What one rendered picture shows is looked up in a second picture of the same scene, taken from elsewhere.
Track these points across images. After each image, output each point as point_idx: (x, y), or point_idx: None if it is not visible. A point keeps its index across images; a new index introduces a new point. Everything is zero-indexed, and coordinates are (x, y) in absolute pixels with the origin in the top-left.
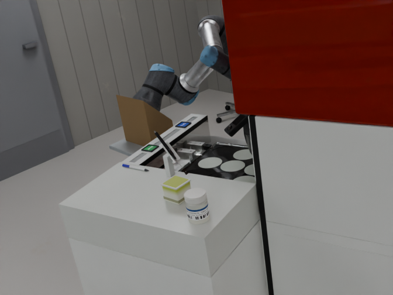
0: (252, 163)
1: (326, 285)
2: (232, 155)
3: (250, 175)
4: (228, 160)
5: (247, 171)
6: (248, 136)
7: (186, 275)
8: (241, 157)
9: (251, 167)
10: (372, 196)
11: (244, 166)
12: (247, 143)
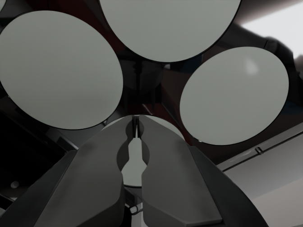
0: (132, 93)
1: None
2: (271, 47)
3: (5, 17)
4: (250, 6)
5: (61, 31)
6: (162, 219)
7: None
8: (217, 77)
9: (90, 67)
10: None
11: (124, 45)
12: (183, 146)
